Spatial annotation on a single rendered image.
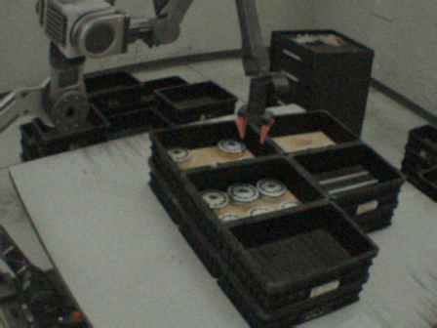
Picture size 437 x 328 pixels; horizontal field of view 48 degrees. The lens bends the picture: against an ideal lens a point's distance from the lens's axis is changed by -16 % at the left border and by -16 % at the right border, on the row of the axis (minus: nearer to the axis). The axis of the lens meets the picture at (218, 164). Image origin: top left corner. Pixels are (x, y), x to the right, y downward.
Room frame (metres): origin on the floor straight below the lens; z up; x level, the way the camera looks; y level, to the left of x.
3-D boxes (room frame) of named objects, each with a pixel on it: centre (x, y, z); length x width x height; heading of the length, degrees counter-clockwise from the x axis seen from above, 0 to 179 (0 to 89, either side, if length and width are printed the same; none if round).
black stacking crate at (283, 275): (1.28, -0.27, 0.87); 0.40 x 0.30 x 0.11; 119
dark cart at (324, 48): (3.54, -0.62, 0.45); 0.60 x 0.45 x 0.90; 127
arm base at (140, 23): (1.44, 0.28, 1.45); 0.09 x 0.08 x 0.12; 37
